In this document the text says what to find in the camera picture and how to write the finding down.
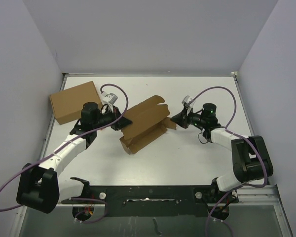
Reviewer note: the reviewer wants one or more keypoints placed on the closed brown cardboard box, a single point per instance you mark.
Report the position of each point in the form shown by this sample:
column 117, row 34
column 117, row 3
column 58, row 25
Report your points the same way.
column 67, row 104

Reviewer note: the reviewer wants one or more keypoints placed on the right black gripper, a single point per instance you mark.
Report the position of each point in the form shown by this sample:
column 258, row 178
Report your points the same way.
column 181, row 119

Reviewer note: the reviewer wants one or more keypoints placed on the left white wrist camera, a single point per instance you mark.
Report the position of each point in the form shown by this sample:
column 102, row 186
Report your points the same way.
column 109, row 99

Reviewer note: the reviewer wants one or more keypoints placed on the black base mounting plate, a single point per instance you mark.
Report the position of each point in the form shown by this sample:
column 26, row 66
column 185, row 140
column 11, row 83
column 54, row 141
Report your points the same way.
column 151, row 201

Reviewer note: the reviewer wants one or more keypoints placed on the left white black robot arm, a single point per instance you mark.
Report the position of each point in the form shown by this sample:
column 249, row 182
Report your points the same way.
column 39, row 187

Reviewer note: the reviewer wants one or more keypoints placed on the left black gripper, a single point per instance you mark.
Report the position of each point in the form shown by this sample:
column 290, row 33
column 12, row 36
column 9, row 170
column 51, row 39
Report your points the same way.
column 121, row 123

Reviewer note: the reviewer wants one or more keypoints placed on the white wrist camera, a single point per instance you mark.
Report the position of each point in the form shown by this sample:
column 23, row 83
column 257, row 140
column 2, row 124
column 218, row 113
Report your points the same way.
column 188, row 102
column 109, row 99

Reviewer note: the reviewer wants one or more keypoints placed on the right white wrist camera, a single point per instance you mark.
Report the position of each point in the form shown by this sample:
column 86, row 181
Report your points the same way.
column 188, row 102

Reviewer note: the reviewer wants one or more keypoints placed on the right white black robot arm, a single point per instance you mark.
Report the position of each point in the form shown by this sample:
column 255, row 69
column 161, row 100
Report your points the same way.
column 251, row 164

